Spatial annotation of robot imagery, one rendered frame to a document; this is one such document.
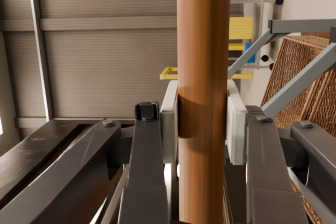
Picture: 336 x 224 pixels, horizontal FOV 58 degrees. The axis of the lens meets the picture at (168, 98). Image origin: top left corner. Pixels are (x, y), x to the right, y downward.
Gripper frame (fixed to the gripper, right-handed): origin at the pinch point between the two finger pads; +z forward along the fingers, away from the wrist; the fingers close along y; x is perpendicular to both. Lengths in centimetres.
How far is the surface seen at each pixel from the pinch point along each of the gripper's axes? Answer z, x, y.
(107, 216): 45, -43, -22
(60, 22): 754, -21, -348
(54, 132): 133, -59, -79
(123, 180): 61, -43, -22
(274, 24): 84, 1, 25
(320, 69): 37.3, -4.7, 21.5
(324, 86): 87, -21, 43
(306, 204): 69, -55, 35
